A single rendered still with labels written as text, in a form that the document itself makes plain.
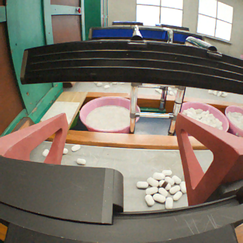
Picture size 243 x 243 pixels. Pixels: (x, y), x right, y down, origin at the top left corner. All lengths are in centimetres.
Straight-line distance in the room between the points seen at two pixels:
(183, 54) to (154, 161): 36
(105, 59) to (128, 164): 35
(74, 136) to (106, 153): 13
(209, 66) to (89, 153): 45
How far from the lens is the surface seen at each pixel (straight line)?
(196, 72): 29
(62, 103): 78
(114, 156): 54
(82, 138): 58
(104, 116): 71
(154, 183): 46
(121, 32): 83
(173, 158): 55
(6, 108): 57
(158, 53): 28
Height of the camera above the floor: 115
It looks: 37 degrees down
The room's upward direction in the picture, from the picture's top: straight up
